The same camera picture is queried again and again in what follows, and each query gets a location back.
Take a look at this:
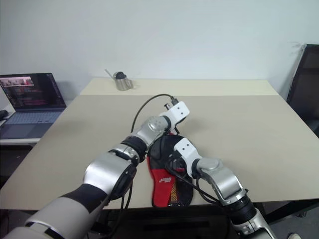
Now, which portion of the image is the black and red paddle case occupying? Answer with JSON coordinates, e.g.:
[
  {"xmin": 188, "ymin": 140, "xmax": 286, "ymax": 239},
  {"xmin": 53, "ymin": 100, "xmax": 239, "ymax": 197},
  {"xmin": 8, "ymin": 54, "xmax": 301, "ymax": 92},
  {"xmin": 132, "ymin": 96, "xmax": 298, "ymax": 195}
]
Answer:
[{"xmin": 146, "ymin": 133, "xmax": 195, "ymax": 209}]

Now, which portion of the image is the metal watering can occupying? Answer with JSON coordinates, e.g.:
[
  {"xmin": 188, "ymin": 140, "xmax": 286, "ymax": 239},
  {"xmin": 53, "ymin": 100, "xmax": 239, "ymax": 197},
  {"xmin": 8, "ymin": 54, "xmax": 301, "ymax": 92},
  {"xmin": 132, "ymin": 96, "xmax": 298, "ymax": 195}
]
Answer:
[{"xmin": 104, "ymin": 69, "xmax": 135, "ymax": 92}]

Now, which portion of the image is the open grey laptop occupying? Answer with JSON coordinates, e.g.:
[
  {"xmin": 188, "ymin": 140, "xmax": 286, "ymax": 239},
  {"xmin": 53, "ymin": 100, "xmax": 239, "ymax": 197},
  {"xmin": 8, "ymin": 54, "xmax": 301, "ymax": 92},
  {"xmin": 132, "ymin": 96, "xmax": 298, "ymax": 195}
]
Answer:
[{"xmin": 0, "ymin": 72, "xmax": 67, "ymax": 140}]

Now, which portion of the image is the black chair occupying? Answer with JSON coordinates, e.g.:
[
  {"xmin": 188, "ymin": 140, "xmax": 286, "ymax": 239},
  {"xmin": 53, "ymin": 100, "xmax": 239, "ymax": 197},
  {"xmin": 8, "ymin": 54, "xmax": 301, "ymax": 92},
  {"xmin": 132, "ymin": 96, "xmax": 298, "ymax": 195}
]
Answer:
[{"xmin": 286, "ymin": 44, "xmax": 319, "ymax": 139}]

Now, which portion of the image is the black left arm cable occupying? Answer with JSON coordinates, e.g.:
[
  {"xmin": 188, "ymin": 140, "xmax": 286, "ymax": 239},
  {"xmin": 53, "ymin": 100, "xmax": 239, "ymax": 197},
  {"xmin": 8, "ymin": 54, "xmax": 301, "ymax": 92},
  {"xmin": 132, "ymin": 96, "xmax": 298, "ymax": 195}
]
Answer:
[{"xmin": 119, "ymin": 94, "xmax": 179, "ymax": 212}]

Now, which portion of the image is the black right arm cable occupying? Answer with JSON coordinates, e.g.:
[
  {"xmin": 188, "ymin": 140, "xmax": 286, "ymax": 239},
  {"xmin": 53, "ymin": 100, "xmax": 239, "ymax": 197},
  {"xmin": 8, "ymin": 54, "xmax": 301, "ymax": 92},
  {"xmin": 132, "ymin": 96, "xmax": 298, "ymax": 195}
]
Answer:
[{"xmin": 165, "ymin": 159, "xmax": 226, "ymax": 206}]

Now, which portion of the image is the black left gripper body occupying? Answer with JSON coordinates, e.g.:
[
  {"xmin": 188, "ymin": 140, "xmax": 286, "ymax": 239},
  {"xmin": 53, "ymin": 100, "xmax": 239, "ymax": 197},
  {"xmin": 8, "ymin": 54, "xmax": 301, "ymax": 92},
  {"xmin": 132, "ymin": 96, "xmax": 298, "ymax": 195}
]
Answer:
[{"xmin": 169, "ymin": 118, "xmax": 188, "ymax": 135}]

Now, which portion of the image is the table tennis paddle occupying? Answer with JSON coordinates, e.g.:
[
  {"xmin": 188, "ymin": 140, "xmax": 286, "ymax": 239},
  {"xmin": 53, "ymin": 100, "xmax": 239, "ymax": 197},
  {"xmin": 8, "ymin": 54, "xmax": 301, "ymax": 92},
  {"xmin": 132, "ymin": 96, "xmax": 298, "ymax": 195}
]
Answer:
[{"xmin": 169, "ymin": 184, "xmax": 180, "ymax": 204}]

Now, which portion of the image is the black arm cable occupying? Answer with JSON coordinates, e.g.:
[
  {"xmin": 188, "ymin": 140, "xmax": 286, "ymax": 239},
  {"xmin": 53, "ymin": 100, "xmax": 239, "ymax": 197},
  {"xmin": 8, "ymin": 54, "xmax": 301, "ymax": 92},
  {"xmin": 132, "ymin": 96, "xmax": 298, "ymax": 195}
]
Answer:
[
  {"xmin": 119, "ymin": 94, "xmax": 179, "ymax": 212},
  {"xmin": 165, "ymin": 159, "xmax": 226, "ymax": 206}
]

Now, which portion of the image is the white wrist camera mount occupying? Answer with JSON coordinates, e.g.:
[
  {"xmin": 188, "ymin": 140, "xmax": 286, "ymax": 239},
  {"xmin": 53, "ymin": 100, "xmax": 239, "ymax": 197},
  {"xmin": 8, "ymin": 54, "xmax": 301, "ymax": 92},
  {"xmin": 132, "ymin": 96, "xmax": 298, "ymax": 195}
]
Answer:
[
  {"xmin": 159, "ymin": 101, "xmax": 191, "ymax": 130},
  {"xmin": 173, "ymin": 138, "xmax": 201, "ymax": 179}
]

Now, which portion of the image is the black metal table frame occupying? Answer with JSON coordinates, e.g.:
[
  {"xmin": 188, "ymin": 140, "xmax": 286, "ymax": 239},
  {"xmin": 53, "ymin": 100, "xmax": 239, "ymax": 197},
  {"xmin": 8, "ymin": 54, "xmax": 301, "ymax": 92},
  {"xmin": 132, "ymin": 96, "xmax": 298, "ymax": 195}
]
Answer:
[{"xmin": 92, "ymin": 201, "xmax": 308, "ymax": 239}]

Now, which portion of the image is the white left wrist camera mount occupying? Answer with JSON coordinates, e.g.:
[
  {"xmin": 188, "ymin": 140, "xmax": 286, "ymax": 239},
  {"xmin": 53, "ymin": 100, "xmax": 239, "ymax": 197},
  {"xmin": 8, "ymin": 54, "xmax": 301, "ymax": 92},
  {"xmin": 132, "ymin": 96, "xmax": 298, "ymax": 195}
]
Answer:
[{"xmin": 159, "ymin": 101, "xmax": 191, "ymax": 130}]

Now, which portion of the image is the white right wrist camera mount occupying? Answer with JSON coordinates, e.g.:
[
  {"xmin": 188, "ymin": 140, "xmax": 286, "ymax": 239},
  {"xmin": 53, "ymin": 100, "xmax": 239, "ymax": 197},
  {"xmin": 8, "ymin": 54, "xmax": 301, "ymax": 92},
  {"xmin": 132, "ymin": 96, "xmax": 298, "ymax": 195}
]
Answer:
[{"xmin": 173, "ymin": 138, "xmax": 201, "ymax": 179}]

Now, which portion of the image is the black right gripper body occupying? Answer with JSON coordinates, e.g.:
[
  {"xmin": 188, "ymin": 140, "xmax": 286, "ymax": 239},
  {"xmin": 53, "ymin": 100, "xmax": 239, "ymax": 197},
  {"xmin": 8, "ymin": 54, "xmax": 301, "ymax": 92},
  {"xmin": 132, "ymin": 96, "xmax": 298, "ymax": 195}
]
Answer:
[{"xmin": 167, "ymin": 151, "xmax": 191, "ymax": 179}]

